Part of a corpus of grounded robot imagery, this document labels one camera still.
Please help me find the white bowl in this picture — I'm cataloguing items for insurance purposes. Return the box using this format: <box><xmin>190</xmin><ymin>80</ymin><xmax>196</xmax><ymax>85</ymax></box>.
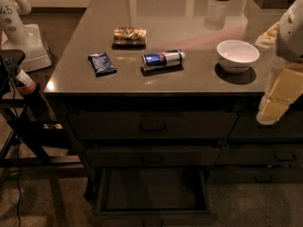
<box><xmin>217</xmin><ymin>40</ymin><xmax>259</xmax><ymax>74</ymax></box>

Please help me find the golden snack packet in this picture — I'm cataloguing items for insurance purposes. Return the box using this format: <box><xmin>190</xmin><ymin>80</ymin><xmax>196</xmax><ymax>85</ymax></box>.
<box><xmin>114</xmin><ymin>26</ymin><xmax>147</xmax><ymax>45</ymax></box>

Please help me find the dark drawer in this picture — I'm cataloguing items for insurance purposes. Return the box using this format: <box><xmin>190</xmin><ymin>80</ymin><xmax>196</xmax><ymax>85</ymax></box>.
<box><xmin>216</xmin><ymin>144</ymin><xmax>303</xmax><ymax>166</ymax></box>
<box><xmin>207</xmin><ymin>167</ymin><xmax>303</xmax><ymax>183</ymax></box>
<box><xmin>84</xmin><ymin>146</ymin><xmax>220</xmax><ymax>167</ymax></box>
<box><xmin>89</xmin><ymin>166</ymin><xmax>217</xmax><ymax>227</ymax></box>
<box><xmin>229</xmin><ymin>111</ymin><xmax>303</xmax><ymax>142</ymax></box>
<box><xmin>68</xmin><ymin>112</ymin><xmax>238</xmax><ymax>140</ymax></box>

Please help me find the blue silver energy drink can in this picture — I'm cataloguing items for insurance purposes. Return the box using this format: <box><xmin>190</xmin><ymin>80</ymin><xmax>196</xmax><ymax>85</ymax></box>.
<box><xmin>142</xmin><ymin>49</ymin><xmax>186</xmax><ymax>71</ymax></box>

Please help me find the cola bottle red label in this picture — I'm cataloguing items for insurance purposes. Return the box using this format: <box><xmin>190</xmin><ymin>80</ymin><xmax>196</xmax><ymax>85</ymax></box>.
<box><xmin>5</xmin><ymin>58</ymin><xmax>47</xmax><ymax>115</ymax></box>

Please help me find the dark drawer cabinet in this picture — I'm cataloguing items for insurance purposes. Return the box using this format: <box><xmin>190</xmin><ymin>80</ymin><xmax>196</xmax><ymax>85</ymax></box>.
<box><xmin>45</xmin><ymin>0</ymin><xmax>302</xmax><ymax>227</ymax></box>

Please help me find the black side table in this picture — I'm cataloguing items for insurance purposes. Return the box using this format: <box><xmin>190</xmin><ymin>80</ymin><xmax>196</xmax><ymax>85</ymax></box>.
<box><xmin>0</xmin><ymin>49</ymin><xmax>83</xmax><ymax>187</ymax></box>

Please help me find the blue snack packet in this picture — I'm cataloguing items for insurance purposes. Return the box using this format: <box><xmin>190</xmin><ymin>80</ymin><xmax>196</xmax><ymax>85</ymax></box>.
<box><xmin>88</xmin><ymin>52</ymin><xmax>116</xmax><ymax>77</ymax></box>

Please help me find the black cable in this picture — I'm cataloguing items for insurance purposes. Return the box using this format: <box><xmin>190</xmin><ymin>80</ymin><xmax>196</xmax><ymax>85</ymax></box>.
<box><xmin>8</xmin><ymin>76</ymin><xmax>24</xmax><ymax>227</ymax></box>

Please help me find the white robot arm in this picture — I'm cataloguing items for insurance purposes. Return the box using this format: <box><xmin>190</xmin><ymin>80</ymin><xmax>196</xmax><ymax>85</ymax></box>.
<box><xmin>257</xmin><ymin>0</ymin><xmax>303</xmax><ymax>125</ymax></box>

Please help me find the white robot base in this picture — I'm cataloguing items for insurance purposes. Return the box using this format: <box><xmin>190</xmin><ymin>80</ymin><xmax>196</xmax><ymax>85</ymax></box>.
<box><xmin>0</xmin><ymin>0</ymin><xmax>52</xmax><ymax>72</ymax></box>

